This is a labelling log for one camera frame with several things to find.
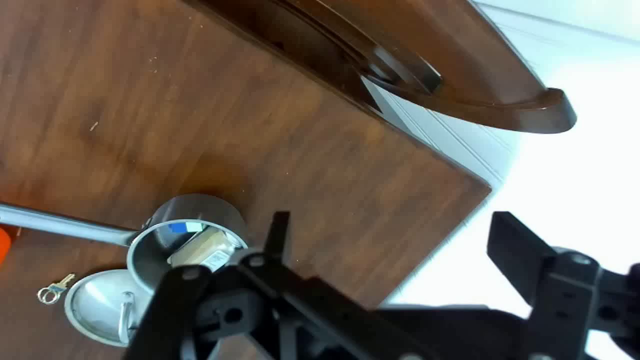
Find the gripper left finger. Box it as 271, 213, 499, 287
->
122, 211, 431, 360

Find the silver pot with long handle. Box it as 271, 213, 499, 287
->
0, 193, 251, 294

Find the dark wooden chair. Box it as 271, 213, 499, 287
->
181, 0, 578, 135

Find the small key on ring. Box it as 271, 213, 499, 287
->
37, 273, 76, 305

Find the silver pot lid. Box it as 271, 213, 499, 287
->
64, 269, 154, 348

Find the wooden block with label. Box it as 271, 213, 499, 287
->
168, 227, 237, 272

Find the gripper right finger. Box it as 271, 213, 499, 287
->
487, 211, 640, 360

